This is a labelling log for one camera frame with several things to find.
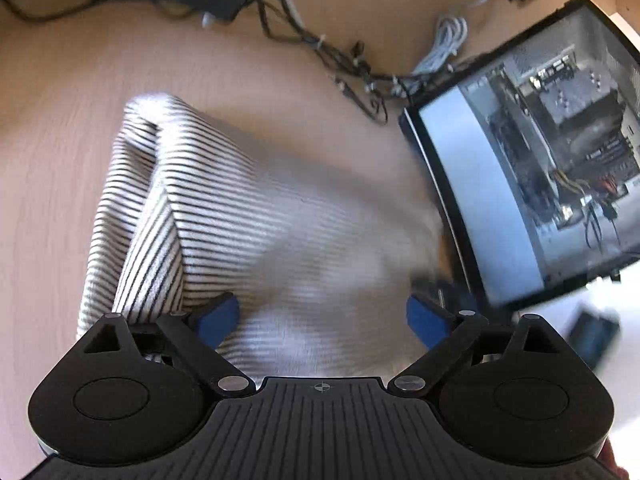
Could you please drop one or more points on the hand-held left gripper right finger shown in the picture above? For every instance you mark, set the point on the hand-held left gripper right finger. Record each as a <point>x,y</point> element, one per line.
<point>427,321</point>

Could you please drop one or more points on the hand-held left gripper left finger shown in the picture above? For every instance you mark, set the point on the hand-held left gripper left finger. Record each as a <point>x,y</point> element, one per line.
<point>220,317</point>

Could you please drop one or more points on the beige striped knit shirt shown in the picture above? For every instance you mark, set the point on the beige striped knit shirt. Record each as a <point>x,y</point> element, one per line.
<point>210,210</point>

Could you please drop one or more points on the white glass-sided computer case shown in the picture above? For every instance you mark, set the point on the white glass-sided computer case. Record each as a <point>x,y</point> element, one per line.
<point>525,160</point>

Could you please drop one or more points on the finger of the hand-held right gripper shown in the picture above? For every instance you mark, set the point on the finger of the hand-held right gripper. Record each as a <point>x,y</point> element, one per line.
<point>445,292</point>
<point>595,335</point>

